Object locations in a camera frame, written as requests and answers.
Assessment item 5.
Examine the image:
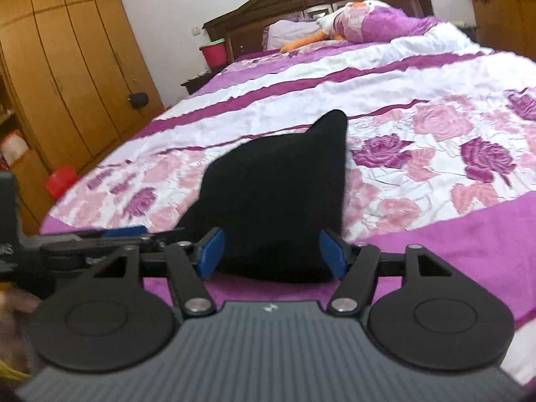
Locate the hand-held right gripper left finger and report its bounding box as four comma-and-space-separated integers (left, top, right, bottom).
92, 227, 227, 317

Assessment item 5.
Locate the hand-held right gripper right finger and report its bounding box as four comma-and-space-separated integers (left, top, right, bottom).
318, 229, 454, 317

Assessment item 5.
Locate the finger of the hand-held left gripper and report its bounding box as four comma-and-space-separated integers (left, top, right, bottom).
40, 225, 187, 271

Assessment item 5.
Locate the black knit garment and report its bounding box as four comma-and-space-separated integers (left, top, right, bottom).
178, 110, 349, 284

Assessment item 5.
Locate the person's left hand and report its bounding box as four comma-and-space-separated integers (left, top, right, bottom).
0, 291, 43, 361

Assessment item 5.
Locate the red container on floor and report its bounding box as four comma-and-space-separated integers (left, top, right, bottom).
45, 165, 79, 198

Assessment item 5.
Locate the white orange bag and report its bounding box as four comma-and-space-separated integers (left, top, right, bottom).
0, 129, 31, 165

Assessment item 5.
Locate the dark wooden nightstand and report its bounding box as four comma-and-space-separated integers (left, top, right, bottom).
181, 69, 219, 95

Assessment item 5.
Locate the brown wooden wardrobe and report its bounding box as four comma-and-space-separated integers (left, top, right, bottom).
0, 0, 165, 236

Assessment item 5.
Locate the pink purple floral bedspread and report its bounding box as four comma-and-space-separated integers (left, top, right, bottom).
40, 14, 536, 386

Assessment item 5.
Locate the red plastic bucket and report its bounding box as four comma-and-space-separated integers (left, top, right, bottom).
199, 40, 229, 69

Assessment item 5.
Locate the light purple pillow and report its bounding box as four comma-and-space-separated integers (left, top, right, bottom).
263, 19, 324, 51

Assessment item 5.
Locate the white orange plush duck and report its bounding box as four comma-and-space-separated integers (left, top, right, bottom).
280, 0, 394, 53

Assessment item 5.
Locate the purple floral fleece blanket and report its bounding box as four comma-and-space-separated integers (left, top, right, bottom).
333, 6, 437, 45

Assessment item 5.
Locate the dark wooden headboard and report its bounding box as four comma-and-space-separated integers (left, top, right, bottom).
203, 0, 434, 68

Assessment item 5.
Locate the brown wooden dresser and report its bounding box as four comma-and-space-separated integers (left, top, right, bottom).
471, 0, 536, 62

